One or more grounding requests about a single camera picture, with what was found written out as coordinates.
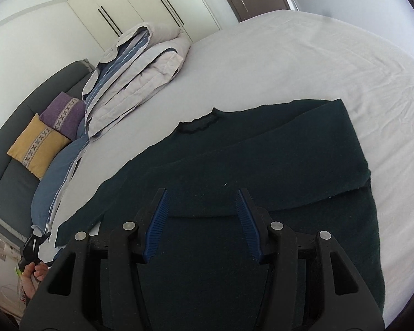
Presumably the dark green sweater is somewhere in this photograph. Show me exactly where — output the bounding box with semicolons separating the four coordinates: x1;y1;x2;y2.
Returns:
54;98;386;331

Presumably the dark grey sofa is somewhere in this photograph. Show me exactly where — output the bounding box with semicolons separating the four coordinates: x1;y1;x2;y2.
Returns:
0;60;90;242

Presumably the white bed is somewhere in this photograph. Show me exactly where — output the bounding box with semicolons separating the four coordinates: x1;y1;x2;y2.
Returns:
46;9;414;331

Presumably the purple patterned cushion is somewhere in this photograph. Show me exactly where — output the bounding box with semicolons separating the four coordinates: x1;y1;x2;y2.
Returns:
39;91;87;138

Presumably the person's left hand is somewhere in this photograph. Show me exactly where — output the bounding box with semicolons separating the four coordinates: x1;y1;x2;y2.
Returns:
22;262;49;299

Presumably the blue pillow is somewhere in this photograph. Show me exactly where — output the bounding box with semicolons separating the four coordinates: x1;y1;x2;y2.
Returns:
31;134;90;236

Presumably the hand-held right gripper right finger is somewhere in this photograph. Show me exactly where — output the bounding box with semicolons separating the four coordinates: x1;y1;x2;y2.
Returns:
235;188;386;331

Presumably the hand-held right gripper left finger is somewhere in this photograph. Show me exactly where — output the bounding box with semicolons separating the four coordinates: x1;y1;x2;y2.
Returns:
19;188;169;331

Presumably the cream wardrobe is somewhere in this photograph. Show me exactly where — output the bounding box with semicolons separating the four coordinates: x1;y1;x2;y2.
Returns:
66;0;240;52

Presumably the folded grey blue duvet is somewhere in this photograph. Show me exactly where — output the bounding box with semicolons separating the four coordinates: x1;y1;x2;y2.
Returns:
82;22;191;141

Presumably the yellow patterned cushion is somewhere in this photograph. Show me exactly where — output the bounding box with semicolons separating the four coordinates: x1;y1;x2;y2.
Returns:
7;113;71;180

